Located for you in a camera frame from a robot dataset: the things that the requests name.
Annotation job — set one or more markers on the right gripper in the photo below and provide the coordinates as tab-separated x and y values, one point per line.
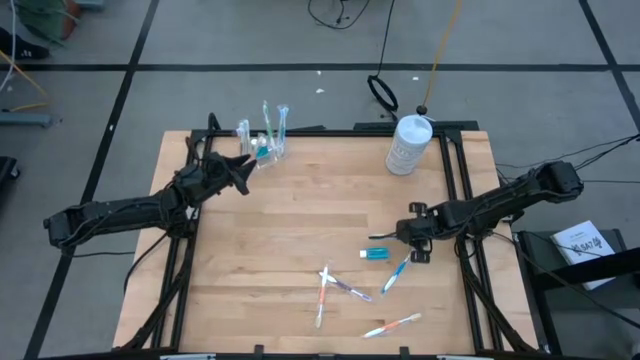
422	230

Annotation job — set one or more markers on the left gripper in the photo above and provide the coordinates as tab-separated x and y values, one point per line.
205	180

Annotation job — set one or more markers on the pink white toothbrush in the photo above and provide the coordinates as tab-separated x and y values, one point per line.
240	137

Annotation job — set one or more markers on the green white toothbrush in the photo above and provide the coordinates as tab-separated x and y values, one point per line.
268	125

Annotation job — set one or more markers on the purple white toothbrush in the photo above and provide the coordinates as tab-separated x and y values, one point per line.
347	288

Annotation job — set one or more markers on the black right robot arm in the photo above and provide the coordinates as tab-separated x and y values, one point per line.
500	205

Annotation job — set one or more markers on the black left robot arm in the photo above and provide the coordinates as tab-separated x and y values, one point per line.
115	215

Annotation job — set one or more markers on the clear acrylic organizer box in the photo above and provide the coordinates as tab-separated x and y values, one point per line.
280	159

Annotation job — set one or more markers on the white cylindrical wipes canister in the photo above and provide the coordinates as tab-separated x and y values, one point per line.
407	145

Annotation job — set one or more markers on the black edge clamp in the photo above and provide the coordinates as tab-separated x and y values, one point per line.
257	350
405	352

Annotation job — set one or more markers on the black side cart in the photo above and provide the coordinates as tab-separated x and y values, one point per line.
540	260

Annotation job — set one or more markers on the white printed manual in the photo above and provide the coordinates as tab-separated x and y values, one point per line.
582	247

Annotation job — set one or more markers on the grey metal bar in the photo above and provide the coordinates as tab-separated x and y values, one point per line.
25	119

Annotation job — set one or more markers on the black equipment base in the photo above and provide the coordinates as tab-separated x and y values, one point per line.
6	172

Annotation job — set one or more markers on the green mesh bundle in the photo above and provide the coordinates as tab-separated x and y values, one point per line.
47	17

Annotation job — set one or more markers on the person's black shoe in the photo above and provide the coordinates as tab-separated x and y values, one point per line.
22	47

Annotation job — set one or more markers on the black aluminium table frame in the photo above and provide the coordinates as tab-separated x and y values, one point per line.
325	133

